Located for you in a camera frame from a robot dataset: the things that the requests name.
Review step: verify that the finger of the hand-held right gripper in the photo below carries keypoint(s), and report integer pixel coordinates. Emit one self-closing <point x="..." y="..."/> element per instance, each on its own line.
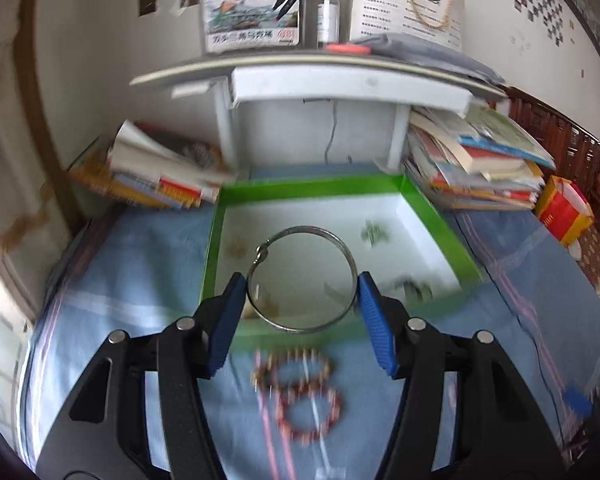
<point x="579" y="404"/>

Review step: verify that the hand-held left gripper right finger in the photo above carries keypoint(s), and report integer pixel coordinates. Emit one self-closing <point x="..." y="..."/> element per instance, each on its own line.
<point x="377" y="325"/>

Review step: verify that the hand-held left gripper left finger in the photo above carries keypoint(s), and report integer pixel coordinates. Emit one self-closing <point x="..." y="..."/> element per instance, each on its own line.
<point x="227" y="325"/>

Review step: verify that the silver metal bangle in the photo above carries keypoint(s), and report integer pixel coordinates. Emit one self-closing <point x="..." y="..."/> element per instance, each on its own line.
<point x="352" y="270"/>

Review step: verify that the green cardboard box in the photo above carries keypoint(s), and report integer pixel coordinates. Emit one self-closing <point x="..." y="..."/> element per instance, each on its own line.
<point x="430" y="225"/>

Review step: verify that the blue striped table cloth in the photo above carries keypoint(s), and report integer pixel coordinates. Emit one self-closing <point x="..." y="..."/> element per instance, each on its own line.
<point x="130" y="285"/>

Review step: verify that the leaning pile of books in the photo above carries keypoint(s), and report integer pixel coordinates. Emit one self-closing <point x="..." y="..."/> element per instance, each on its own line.
<point x="160" y="170"/>

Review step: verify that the tall stack of books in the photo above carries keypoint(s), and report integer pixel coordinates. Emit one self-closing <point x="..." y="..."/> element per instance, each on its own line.
<point x="480" y="165"/>

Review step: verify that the red and yellow bag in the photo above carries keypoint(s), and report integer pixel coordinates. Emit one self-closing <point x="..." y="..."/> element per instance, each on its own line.
<point x="562" y="210"/>

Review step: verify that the white desk shelf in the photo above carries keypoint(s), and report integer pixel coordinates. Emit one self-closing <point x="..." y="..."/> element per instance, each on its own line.
<point x="330" y="82"/>

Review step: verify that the dark wooden headboard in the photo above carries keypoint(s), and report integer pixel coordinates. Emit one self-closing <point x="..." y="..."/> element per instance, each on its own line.
<point x="575" y="145"/>

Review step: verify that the grey folder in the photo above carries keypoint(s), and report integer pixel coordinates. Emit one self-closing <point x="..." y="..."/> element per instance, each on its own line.
<point x="430" y="55"/>

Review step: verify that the small red object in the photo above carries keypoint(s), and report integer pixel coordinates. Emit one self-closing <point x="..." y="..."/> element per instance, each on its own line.
<point x="349" y="49"/>

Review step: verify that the beige curtain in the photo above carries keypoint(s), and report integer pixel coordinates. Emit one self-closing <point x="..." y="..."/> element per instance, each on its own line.
<point x="15" y="135"/>

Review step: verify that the small clear spray bottle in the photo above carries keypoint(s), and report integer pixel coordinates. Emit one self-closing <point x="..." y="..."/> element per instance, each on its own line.
<point x="328" y="15"/>

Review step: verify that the grey marker pen case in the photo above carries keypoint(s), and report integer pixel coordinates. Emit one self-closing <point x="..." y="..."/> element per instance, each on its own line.
<point x="252" y="10"/>

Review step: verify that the white paper bag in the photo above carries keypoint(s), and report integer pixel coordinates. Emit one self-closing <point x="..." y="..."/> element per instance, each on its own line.
<point x="390" y="0"/>

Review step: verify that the framed wall picture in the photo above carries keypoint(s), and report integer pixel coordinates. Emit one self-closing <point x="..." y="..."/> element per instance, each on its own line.
<point x="587" y="10"/>

